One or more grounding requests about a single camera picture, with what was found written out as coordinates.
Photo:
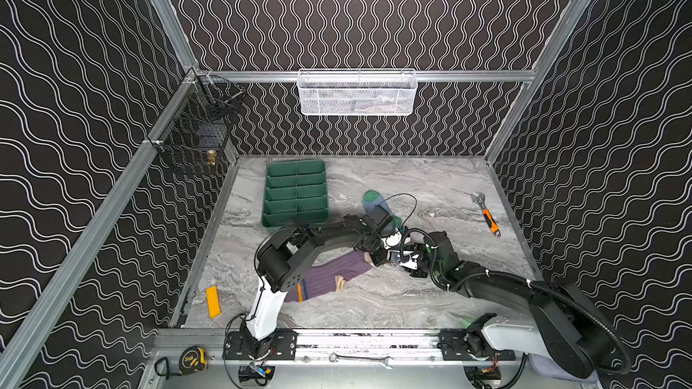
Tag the blue orange striped sock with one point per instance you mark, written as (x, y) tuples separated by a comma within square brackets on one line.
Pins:
[(373, 201)]

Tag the aluminium front rail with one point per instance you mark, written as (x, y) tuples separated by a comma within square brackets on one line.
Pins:
[(405, 347)]

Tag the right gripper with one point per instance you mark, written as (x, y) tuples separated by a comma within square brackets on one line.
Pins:
[(420, 258)]

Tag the brass padlock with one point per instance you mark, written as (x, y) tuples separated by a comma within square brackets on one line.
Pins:
[(212, 157)]

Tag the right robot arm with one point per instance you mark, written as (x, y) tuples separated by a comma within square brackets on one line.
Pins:
[(563, 324)]

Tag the green divided plastic tray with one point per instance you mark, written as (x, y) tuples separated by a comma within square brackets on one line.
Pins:
[(295, 190)]

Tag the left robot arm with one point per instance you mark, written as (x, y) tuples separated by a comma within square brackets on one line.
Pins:
[(284, 259)]

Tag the black wire wall basket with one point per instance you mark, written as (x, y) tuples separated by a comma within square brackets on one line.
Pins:
[(204, 122)]

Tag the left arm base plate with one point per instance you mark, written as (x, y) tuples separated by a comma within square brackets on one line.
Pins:
[(241, 346)]

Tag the purple striped sock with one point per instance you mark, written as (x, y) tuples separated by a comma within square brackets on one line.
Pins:
[(331, 276)]

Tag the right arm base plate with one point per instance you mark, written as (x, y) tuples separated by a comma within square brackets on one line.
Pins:
[(465, 345)]

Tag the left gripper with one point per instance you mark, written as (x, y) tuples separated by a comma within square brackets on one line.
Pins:
[(376, 249)]

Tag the orange handled adjustable wrench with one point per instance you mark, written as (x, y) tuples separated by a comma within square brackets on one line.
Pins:
[(480, 200)]

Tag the grey cloth pad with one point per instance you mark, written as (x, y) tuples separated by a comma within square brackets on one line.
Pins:
[(546, 367)]

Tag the yellow plastic block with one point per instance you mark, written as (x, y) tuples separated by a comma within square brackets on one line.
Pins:
[(213, 302)]

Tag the yellow black tape measure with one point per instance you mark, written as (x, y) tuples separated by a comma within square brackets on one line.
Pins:
[(191, 361)]

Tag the white mesh wall basket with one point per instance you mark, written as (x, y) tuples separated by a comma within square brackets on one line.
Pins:
[(352, 92)]

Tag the silver combination wrench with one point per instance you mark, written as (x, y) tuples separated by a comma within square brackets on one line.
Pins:
[(384, 362)]

